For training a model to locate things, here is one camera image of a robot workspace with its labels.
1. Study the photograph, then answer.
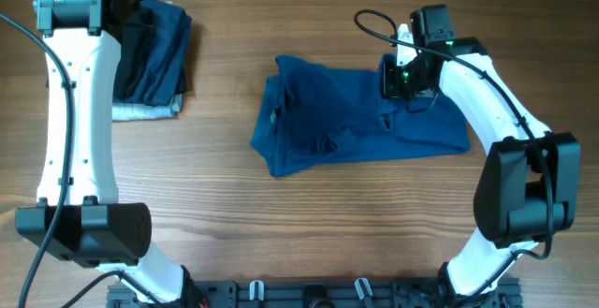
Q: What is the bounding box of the blue polo shirt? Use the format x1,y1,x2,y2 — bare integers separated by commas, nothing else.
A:
251,55,471,178

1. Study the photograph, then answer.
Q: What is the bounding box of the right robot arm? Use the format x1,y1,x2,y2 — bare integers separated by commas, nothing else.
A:
381,5,581,307

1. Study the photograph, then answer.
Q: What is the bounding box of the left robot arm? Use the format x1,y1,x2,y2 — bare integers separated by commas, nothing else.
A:
15,0,208,307

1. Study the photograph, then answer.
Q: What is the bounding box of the navy blue folded garment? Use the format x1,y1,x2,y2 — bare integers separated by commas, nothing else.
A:
113,0,192,106

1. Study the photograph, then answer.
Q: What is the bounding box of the black folded garment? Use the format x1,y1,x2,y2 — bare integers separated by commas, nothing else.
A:
113,8,153,100

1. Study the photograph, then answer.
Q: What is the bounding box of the light grey folded garment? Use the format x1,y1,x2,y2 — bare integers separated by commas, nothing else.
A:
112,95,183,122

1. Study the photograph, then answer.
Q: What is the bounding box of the right black cable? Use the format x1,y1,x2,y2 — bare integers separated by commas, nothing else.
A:
353,8,556,300

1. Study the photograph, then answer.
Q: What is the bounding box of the black cable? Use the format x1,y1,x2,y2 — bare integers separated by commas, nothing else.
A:
353,8,556,300
0,11,165,308

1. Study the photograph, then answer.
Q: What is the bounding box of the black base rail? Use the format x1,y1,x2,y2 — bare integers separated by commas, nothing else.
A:
106,275,524,308

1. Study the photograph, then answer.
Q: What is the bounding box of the left black cable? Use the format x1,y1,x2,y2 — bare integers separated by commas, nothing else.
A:
0,11,165,308

